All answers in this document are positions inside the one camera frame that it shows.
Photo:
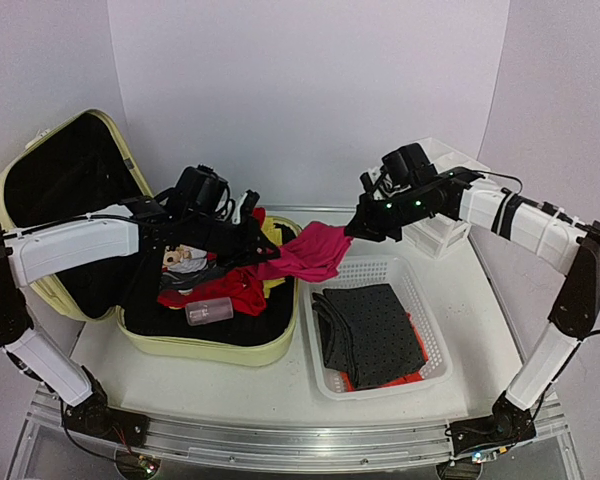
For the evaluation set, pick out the pale green hard-shell suitcase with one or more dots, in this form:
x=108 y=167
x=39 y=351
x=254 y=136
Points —
x=85 y=165

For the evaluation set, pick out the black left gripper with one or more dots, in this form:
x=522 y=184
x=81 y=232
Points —
x=247 y=254

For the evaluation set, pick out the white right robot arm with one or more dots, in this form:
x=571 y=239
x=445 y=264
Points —
x=565 y=246

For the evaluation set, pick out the yellow folded garment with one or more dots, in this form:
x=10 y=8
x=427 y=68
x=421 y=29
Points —
x=274 y=234

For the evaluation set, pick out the white plastic drawer organizer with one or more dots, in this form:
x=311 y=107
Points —
x=436 y=237

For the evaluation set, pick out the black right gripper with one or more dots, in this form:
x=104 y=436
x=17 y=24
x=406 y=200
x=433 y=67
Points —
x=375 y=220

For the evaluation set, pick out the black garment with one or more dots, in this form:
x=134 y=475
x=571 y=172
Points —
x=335 y=308

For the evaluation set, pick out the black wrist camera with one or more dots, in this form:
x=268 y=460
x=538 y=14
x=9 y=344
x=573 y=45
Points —
x=409 y=166
x=199 y=190

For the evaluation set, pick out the magenta garment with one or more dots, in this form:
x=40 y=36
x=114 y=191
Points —
x=313 y=256

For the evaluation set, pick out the red folded garment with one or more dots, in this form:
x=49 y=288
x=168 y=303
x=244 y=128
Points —
x=245 y=292

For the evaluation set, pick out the white printed garment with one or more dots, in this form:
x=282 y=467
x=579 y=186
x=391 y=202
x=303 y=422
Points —
x=185 y=268

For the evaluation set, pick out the orange garment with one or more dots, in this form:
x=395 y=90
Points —
x=386 y=350

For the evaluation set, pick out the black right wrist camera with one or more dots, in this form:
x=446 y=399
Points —
x=409 y=166

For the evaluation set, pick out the clear pink plastic bottle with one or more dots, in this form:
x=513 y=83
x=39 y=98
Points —
x=209 y=311

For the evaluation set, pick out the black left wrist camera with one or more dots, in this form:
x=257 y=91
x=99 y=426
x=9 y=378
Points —
x=199 y=190

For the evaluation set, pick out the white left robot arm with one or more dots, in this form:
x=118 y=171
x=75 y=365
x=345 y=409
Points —
x=28 y=256

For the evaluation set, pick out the white perforated plastic basket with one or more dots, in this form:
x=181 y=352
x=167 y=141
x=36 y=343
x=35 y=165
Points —
x=360 y=271

